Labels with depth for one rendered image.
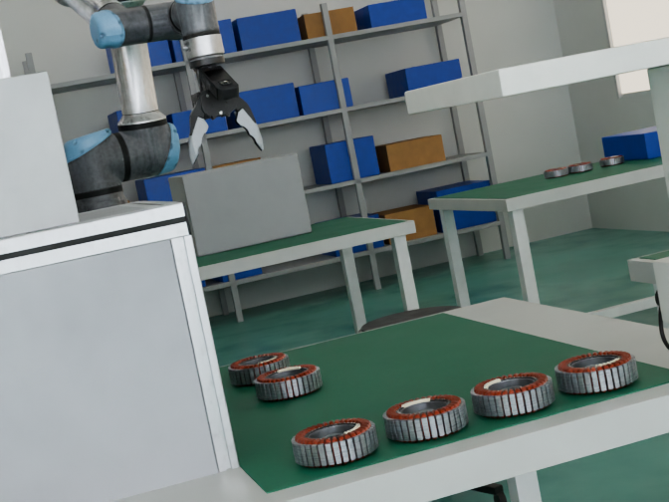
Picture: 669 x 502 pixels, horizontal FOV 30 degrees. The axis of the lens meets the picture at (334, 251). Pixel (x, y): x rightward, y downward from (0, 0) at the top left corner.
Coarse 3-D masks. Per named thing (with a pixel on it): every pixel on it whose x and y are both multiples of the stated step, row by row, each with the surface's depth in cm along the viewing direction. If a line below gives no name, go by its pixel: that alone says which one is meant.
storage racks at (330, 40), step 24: (432, 0) 919; (408, 24) 862; (432, 24) 896; (264, 48) 834; (288, 48) 850; (312, 48) 895; (24, 72) 840; (168, 72) 854; (192, 72) 821; (336, 72) 849; (288, 120) 841; (456, 120) 928; (480, 120) 881; (408, 168) 866; (312, 192) 847; (336, 192) 905; (360, 192) 857; (360, 216) 861; (480, 240) 938; (504, 240) 889; (288, 264) 873; (312, 264) 850; (216, 288) 832; (240, 312) 837
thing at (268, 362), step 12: (240, 360) 228; (252, 360) 229; (264, 360) 228; (276, 360) 222; (288, 360) 225; (240, 372) 221; (252, 372) 220; (264, 372) 220; (240, 384) 221; (252, 384) 221
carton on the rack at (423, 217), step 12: (420, 204) 901; (384, 216) 870; (396, 216) 872; (408, 216) 874; (420, 216) 876; (432, 216) 879; (420, 228) 877; (432, 228) 879; (384, 240) 882; (408, 240) 875
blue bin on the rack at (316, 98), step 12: (312, 84) 849; (324, 84) 851; (348, 84) 855; (300, 96) 847; (312, 96) 849; (324, 96) 851; (336, 96) 853; (348, 96) 855; (300, 108) 854; (312, 108) 849; (324, 108) 852; (336, 108) 854
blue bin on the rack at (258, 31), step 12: (276, 12) 839; (288, 12) 841; (240, 24) 833; (252, 24) 835; (264, 24) 837; (276, 24) 840; (288, 24) 842; (240, 36) 833; (252, 36) 835; (264, 36) 838; (276, 36) 840; (288, 36) 842; (300, 36) 845; (240, 48) 838; (252, 48) 836
